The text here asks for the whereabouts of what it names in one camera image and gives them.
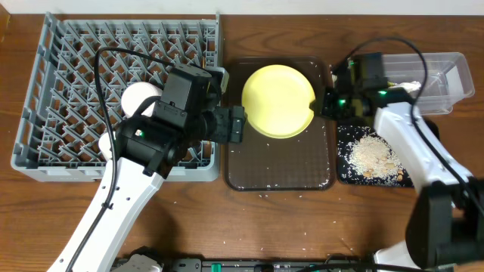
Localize yellow round plate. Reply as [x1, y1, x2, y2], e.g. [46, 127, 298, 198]
[241, 64, 315, 139]

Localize rice and food scraps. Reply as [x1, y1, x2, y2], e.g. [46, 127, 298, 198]
[338, 126, 405, 182]

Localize white paper napkin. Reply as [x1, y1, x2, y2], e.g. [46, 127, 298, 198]
[388, 81, 422, 93]

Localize pink white bowl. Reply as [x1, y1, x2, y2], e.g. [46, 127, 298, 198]
[121, 82, 163, 118]

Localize white paper cup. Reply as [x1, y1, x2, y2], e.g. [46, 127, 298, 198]
[98, 132, 113, 161]

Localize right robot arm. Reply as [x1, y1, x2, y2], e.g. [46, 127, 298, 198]
[317, 53, 483, 270]

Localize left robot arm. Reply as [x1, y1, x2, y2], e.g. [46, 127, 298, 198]
[49, 64, 244, 271]

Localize black rectangular waste tray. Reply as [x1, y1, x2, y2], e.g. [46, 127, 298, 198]
[336, 120, 442, 188]

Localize dark brown serving tray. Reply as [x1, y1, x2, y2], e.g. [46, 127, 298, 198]
[224, 56, 336, 192]

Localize clear plastic bin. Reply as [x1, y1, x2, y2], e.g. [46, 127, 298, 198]
[383, 52, 475, 115]

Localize grey plastic dish rack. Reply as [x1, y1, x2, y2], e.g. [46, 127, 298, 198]
[11, 14, 222, 182]

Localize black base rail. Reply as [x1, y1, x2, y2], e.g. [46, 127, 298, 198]
[111, 247, 379, 272]

